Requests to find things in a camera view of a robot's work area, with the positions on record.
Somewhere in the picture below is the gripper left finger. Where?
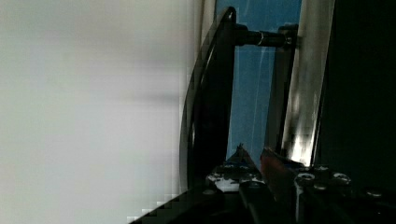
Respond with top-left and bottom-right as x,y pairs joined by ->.
205,144 -> 265,191

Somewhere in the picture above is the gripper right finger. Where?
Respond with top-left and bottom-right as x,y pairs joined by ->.
260,147 -> 304,200

